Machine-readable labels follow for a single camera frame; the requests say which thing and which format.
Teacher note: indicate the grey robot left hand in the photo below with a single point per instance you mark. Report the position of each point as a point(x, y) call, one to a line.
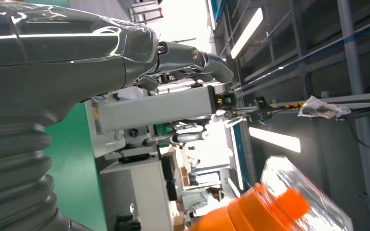
point(54, 60)

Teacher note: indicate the orange bottle with printed label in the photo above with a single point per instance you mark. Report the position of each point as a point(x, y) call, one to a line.
point(255, 213)

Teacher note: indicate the white cabinet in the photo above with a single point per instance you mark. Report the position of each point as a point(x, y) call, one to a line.
point(146, 191)

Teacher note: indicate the person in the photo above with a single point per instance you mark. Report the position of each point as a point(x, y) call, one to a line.
point(201, 199)
point(195, 164)

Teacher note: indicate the long ceiling light strip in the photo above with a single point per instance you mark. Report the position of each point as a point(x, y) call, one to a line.
point(247, 33)

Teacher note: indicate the short ceiling light panel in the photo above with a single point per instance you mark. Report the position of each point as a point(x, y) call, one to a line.
point(274, 139)

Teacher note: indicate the clear plastic bag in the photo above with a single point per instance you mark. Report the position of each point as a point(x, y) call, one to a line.
point(323, 108)

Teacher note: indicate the grey steel pillar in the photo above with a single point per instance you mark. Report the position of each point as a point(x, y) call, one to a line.
point(363, 143)

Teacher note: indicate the metal gantry rail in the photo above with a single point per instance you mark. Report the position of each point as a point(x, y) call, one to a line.
point(357, 100)

